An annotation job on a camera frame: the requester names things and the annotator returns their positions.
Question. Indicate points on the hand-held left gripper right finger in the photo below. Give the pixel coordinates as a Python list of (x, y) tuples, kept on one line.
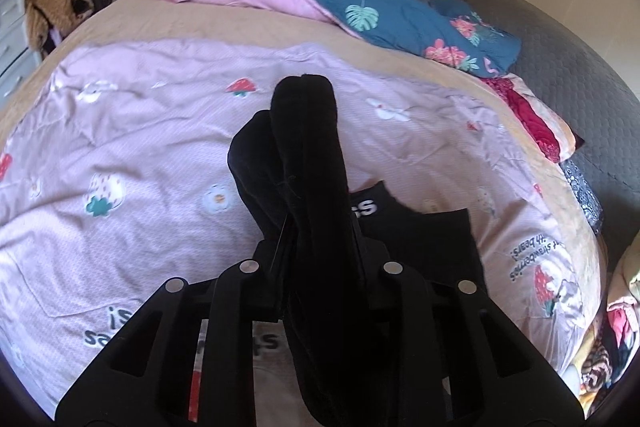
[(400, 307)]

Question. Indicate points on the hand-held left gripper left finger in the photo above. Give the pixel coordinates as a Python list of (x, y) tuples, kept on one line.
[(235, 307)]

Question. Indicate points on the black briefs with lettered waistband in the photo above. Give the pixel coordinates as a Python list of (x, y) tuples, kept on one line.
[(440, 247)]

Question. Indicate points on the colourful clothes beside bed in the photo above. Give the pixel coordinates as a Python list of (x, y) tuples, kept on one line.
[(615, 332)]

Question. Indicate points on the brown clothes pile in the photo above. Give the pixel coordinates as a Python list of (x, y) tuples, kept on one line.
[(47, 7)]

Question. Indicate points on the pink strawberry print blanket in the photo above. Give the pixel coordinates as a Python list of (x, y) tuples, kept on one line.
[(150, 132)]

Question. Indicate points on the dark patterned pillow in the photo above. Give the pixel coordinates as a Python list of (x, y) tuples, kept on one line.
[(582, 197)]

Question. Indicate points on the red floral pillow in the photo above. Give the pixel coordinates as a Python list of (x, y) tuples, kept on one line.
[(530, 117)]

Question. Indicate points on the grey padded headboard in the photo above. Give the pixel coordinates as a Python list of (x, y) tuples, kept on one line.
[(565, 72)]

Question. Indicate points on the pink and blue floral quilt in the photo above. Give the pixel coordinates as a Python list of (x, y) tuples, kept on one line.
[(400, 17)]

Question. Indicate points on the bed with tan sheet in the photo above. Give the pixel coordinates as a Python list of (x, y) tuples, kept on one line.
[(175, 19)]

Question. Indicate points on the white dresser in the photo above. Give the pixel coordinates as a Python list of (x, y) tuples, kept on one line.
[(12, 37)]

